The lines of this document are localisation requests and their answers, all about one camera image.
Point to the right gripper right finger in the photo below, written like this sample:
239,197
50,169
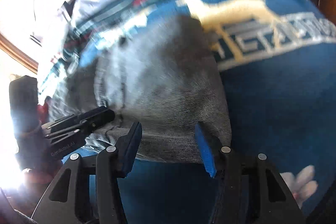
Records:
250,189

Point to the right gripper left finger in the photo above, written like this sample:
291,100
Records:
85,190

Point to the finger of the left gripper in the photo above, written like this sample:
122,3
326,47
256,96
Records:
91,120

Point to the grey denim pants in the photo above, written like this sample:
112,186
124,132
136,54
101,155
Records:
165,77

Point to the red garment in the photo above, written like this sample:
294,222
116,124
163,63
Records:
43,113

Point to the blue deer pattern blanket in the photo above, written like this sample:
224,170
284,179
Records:
276,61

